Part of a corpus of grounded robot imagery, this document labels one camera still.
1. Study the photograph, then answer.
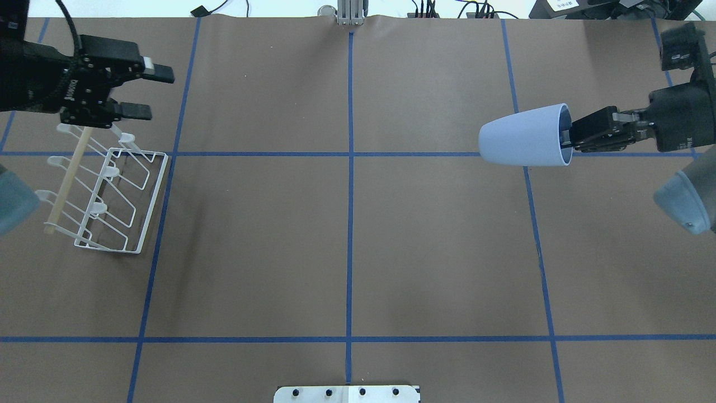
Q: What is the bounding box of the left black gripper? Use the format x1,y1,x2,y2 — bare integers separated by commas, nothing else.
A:
1,34,176,128

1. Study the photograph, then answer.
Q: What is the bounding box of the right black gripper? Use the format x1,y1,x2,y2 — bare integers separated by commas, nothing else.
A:
569,83,714,153

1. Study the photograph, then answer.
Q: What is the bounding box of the light blue plastic cup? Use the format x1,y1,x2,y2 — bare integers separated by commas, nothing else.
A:
478,103,573,166

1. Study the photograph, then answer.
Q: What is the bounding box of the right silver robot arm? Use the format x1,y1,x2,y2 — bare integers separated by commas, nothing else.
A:
563,81,714,235

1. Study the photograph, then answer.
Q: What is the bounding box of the small black adapter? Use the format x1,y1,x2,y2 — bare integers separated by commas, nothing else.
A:
190,6,211,18

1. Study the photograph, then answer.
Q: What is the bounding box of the orange black usb hub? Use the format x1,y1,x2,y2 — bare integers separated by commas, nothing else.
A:
407,1,499,20

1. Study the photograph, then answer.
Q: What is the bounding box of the white wire cup holder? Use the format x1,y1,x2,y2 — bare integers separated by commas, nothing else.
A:
36,123,169,254

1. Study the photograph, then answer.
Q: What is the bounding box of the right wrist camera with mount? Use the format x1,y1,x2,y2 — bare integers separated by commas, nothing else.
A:
660,21,713,82

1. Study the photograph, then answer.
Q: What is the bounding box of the aluminium frame post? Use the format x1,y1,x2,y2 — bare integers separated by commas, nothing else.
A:
336,0,369,26

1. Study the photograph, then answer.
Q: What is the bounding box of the white camera mast pedestal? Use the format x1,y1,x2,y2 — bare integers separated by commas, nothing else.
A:
273,385,422,402

